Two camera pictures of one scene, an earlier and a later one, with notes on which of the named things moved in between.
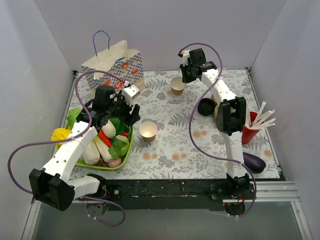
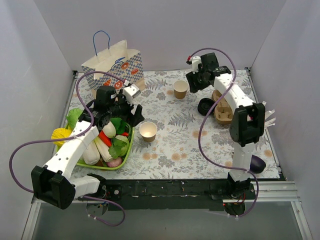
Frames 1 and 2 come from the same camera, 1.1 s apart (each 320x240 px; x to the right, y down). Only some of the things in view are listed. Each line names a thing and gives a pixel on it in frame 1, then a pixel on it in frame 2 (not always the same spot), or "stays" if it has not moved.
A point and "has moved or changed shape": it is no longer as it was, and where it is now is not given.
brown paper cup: [177, 86] has moved or changed shape
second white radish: [91, 155] stays
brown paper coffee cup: [148, 130] stays
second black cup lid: [206, 106] stays
